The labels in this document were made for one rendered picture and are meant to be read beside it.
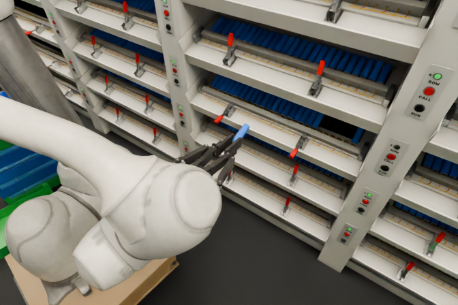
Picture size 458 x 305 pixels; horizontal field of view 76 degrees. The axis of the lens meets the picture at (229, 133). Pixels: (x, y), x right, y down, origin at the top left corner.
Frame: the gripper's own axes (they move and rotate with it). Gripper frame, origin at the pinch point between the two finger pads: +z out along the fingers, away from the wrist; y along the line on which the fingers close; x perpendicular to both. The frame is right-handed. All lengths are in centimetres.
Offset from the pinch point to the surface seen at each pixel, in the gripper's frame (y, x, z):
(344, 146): -24.3, 2.8, 24.4
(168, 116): 47, 25, 29
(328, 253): -33, 52, 28
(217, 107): 18.8, 6.6, 23.6
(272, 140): -3.8, 8.7, 21.4
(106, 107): 98, 43, 35
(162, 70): 49, 3, 28
